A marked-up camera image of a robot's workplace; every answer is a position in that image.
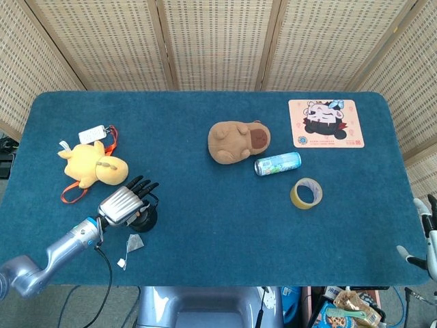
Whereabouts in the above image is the blue table cloth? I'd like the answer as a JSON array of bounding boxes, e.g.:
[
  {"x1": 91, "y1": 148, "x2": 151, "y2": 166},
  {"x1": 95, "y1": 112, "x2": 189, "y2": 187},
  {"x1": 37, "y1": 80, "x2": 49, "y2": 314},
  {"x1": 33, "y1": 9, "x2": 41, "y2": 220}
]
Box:
[{"x1": 0, "y1": 90, "x2": 430, "y2": 287}]

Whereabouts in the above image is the grey tea bag with string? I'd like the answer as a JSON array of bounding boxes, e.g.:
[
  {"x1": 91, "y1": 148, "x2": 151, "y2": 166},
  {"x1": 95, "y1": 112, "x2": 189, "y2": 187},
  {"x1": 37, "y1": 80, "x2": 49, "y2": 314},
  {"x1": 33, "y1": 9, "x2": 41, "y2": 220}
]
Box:
[{"x1": 117, "y1": 233, "x2": 145, "y2": 271}]

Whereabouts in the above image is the woven bamboo folding screen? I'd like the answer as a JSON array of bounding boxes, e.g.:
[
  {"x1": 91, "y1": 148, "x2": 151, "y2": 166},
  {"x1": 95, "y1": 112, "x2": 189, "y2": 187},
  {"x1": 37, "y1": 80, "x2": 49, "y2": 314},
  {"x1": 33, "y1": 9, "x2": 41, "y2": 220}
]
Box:
[{"x1": 0, "y1": 0, "x2": 437, "y2": 199}]

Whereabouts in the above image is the clear yellowish tape roll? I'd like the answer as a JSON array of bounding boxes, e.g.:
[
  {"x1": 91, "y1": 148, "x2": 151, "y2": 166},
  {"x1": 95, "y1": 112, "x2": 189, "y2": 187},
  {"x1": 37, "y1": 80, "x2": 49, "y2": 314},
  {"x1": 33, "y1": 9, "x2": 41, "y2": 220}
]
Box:
[{"x1": 290, "y1": 177, "x2": 324, "y2": 210}]

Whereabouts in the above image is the blue cable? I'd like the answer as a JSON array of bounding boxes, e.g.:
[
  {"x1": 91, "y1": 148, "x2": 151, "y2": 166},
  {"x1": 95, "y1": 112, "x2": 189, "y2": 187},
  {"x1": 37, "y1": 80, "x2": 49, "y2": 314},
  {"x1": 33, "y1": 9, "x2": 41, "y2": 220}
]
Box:
[{"x1": 387, "y1": 286, "x2": 437, "y2": 328}]

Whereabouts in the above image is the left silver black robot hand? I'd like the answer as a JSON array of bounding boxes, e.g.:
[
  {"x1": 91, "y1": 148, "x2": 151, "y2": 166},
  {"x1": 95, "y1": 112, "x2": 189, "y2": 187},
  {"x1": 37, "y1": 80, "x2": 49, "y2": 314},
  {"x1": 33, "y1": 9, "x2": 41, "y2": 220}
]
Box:
[{"x1": 98, "y1": 175, "x2": 160, "y2": 228}]

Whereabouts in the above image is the black round container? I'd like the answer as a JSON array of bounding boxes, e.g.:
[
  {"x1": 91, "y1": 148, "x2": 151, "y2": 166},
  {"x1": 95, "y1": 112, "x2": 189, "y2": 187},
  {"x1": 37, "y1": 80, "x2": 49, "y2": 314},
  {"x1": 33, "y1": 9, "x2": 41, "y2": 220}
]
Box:
[{"x1": 130, "y1": 192, "x2": 160, "y2": 234}]

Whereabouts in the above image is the blue snack box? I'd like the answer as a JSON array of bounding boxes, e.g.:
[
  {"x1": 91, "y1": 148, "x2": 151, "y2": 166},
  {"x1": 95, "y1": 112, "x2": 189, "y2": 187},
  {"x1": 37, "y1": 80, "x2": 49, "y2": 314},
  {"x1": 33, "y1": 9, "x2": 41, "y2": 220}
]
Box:
[{"x1": 312, "y1": 300, "x2": 348, "y2": 328}]

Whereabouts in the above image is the brown snack bag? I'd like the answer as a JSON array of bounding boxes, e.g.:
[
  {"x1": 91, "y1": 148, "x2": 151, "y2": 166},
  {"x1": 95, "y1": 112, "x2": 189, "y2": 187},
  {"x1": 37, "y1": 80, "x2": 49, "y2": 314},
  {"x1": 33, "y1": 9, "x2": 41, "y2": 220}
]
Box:
[{"x1": 333, "y1": 290, "x2": 382, "y2": 328}]

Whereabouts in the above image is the brown capybara plush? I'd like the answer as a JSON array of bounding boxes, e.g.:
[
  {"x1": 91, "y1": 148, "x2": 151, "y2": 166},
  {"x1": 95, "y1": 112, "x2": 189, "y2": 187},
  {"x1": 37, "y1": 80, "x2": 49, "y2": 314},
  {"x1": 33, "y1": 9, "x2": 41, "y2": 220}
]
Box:
[{"x1": 208, "y1": 120, "x2": 272, "y2": 165}]

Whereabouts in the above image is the green drink can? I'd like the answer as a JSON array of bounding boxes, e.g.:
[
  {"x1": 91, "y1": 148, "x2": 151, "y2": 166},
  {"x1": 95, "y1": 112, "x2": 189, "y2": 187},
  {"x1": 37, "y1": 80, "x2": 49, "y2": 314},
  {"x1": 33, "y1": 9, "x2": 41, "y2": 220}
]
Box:
[{"x1": 254, "y1": 151, "x2": 302, "y2": 177}]

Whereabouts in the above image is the black floor cable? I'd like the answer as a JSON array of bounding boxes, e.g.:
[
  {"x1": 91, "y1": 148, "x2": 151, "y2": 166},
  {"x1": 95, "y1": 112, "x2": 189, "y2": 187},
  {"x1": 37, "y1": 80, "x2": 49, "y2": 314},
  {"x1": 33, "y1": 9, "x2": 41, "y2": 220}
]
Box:
[{"x1": 119, "y1": 286, "x2": 142, "y2": 328}]

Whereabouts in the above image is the blue plastic bag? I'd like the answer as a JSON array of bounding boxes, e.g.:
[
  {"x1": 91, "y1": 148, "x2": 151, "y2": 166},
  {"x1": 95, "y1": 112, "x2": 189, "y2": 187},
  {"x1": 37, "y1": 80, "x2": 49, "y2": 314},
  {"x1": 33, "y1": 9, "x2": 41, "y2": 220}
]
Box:
[{"x1": 281, "y1": 286, "x2": 303, "y2": 324}]

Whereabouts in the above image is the orange strap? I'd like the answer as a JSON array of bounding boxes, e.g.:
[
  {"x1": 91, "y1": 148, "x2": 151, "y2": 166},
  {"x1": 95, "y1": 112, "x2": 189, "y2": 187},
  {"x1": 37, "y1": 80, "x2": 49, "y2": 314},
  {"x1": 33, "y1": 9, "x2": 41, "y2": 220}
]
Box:
[{"x1": 60, "y1": 125, "x2": 119, "y2": 205}]

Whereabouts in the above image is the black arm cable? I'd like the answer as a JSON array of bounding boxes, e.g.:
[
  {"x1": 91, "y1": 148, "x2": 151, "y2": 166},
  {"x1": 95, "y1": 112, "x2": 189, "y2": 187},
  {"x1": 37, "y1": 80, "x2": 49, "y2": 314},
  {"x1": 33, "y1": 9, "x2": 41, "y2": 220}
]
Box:
[{"x1": 81, "y1": 244, "x2": 114, "y2": 328}]

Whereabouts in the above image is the black equipment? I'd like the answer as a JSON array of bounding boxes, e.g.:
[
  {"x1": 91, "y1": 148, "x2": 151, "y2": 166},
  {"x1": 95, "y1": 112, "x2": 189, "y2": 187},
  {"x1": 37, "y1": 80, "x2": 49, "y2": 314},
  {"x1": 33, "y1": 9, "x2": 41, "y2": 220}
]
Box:
[{"x1": 0, "y1": 135, "x2": 18, "y2": 179}]

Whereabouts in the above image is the pink cartoon mouse pad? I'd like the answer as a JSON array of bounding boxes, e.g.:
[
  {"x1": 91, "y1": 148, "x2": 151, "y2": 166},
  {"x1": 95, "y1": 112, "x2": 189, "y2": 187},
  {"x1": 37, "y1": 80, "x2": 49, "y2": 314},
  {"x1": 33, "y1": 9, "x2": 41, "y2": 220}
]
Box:
[{"x1": 287, "y1": 98, "x2": 365, "y2": 149}]

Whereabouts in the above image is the green comb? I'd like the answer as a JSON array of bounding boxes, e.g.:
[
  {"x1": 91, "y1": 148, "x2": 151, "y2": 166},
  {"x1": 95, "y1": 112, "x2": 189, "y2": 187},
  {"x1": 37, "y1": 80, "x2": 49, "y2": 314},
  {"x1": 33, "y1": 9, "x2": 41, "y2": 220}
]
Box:
[{"x1": 324, "y1": 306, "x2": 365, "y2": 320}]

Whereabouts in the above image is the white paper tag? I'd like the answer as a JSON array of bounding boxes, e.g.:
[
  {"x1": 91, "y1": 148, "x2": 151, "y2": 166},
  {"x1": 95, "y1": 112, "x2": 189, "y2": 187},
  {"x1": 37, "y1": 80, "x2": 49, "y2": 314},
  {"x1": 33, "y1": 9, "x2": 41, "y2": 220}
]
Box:
[{"x1": 78, "y1": 124, "x2": 107, "y2": 145}]

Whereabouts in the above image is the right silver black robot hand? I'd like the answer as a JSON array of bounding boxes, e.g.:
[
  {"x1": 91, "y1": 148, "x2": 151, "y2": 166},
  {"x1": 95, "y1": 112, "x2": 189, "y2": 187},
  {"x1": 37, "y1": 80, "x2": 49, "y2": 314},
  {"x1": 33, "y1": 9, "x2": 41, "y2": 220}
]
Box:
[{"x1": 396, "y1": 193, "x2": 437, "y2": 295}]

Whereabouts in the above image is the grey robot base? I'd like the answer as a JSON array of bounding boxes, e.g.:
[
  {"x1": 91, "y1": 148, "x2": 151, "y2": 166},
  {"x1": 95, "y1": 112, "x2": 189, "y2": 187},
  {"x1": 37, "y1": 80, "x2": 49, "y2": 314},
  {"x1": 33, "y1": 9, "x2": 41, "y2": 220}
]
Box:
[{"x1": 136, "y1": 286, "x2": 284, "y2": 328}]

